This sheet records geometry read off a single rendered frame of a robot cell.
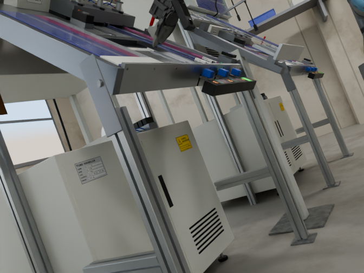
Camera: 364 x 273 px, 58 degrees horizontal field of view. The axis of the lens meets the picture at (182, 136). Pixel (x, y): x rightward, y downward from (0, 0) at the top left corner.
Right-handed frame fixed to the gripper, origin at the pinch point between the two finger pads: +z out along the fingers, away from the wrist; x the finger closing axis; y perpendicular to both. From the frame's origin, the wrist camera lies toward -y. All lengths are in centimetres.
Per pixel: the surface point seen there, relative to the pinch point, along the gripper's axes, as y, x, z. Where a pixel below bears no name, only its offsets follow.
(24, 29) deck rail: 6.7, 49.0, 2.4
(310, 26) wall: 40, -363, -24
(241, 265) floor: -74, -7, 52
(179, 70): -25.7, 24.1, -6.3
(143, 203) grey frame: -48, 52, 11
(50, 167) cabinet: -18, 49, 30
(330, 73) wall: -16, -363, 11
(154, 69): -25.6, 35.9, -6.7
